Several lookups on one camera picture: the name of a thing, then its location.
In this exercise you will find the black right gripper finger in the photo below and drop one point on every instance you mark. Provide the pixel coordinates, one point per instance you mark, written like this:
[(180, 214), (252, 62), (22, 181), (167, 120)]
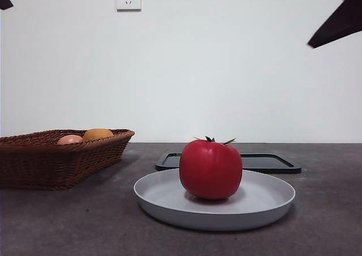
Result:
[(345, 21)]

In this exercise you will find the red tomato with green stem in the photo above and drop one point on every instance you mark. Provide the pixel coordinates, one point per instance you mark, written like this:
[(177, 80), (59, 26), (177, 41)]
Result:
[(210, 168)]

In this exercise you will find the pale brown egg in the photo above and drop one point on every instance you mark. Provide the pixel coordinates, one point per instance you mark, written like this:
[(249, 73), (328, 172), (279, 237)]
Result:
[(69, 140)]

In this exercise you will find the black rectangular tray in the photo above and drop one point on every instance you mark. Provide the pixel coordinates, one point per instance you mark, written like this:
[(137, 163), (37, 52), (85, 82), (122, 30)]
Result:
[(268, 162)]

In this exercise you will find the yellow-brown potato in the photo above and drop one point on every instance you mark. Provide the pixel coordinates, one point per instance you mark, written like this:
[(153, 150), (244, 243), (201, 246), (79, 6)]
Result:
[(97, 133)]

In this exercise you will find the brown woven wicker basket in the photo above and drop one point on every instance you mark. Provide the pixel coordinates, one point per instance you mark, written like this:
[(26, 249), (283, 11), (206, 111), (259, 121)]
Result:
[(56, 165)]

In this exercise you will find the grey round plate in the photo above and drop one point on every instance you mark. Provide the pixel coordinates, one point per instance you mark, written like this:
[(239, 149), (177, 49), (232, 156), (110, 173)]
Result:
[(158, 193)]

